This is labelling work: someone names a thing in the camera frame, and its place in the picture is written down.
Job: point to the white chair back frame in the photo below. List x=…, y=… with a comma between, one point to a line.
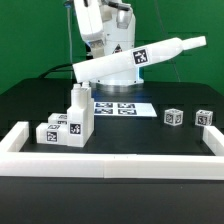
x=134, y=58

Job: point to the white tag marker sheet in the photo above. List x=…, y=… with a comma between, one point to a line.
x=124, y=109

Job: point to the white tagged cube far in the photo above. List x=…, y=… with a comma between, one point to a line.
x=203, y=118

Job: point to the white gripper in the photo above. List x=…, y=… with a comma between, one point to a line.
x=104, y=24

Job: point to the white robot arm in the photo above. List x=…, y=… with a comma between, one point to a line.
x=122, y=79

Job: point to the white tagged cube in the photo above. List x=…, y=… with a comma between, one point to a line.
x=203, y=118
x=173, y=117

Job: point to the white tagged cube near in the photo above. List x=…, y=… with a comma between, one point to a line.
x=173, y=117

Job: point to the white U-shaped fence frame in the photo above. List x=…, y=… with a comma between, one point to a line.
x=15, y=163

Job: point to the white chair seat block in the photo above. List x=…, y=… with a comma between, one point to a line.
x=80, y=115

